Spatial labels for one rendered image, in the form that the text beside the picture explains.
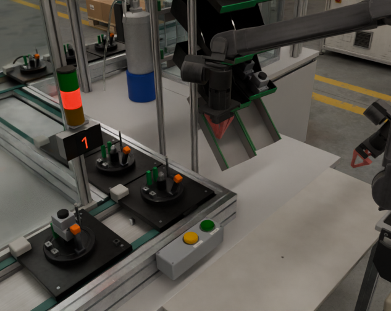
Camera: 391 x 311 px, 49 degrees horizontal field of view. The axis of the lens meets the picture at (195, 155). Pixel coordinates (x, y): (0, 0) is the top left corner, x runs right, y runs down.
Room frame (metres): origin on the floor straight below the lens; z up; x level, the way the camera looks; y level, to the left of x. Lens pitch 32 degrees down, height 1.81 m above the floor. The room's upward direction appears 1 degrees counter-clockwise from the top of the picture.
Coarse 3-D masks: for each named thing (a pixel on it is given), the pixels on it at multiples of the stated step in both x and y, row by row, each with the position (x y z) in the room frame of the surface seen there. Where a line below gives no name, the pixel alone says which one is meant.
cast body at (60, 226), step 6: (60, 210) 0.87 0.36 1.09; (66, 210) 0.87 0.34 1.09; (54, 216) 0.86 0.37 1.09; (60, 216) 0.85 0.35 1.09; (66, 216) 0.85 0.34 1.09; (72, 216) 0.86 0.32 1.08; (54, 222) 0.86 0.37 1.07; (60, 222) 0.84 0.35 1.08; (66, 222) 0.85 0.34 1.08; (72, 222) 0.86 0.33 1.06; (54, 228) 0.86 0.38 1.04; (60, 228) 0.84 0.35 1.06; (66, 228) 0.84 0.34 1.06; (60, 234) 0.85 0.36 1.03; (66, 234) 0.83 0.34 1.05; (72, 234) 0.84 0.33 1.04; (66, 240) 0.83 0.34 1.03
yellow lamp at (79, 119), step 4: (64, 108) 1.04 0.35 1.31; (80, 108) 1.04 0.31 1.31; (64, 112) 1.04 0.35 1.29; (68, 112) 1.03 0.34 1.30; (72, 112) 1.03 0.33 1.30; (76, 112) 1.03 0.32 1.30; (80, 112) 1.04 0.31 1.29; (68, 116) 1.03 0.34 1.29; (72, 116) 1.03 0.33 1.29; (76, 116) 1.03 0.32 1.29; (80, 116) 1.04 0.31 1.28; (68, 120) 1.03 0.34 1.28; (72, 120) 1.03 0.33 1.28; (76, 120) 1.03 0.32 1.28; (80, 120) 1.04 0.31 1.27; (84, 120) 1.05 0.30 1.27; (68, 124) 1.03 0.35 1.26; (72, 124) 1.03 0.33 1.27; (76, 124) 1.03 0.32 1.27; (80, 124) 1.04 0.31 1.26
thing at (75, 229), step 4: (76, 224) 0.84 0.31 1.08; (68, 228) 0.84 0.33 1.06; (72, 228) 0.82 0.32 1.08; (76, 228) 0.82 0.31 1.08; (72, 232) 0.82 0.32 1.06; (76, 232) 0.82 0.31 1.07; (76, 236) 0.82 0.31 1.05; (76, 240) 0.82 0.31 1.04; (80, 240) 0.83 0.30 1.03; (76, 244) 0.82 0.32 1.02; (80, 244) 0.83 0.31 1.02; (76, 248) 0.82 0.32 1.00; (80, 248) 0.82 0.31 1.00
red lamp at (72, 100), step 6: (60, 90) 1.05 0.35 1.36; (78, 90) 1.05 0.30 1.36; (66, 96) 1.03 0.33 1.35; (72, 96) 1.03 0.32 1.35; (78, 96) 1.04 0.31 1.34; (66, 102) 1.03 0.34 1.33; (72, 102) 1.03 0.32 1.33; (78, 102) 1.04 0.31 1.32; (66, 108) 1.03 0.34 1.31; (72, 108) 1.03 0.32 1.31
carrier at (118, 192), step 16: (144, 176) 1.20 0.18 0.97; (160, 176) 1.10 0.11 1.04; (112, 192) 1.09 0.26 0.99; (128, 192) 1.10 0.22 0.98; (144, 192) 1.08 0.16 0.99; (160, 192) 1.08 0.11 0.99; (176, 192) 1.07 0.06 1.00; (192, 192) 1.10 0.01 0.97; (208, 192) 1.10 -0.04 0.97; (128, 208) 1.04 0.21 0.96; (144, 208) 1.03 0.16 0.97; (160, 208) 1.03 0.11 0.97; (176, 208) 1.02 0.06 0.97; (160, 224) 0.95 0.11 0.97
